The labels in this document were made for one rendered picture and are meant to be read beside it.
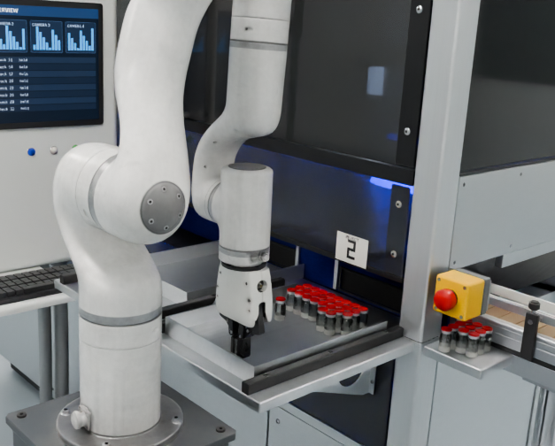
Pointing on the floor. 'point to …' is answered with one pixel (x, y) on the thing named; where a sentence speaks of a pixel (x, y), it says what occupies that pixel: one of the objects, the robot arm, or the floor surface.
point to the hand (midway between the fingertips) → (240, 346)
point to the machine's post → (432, 211)
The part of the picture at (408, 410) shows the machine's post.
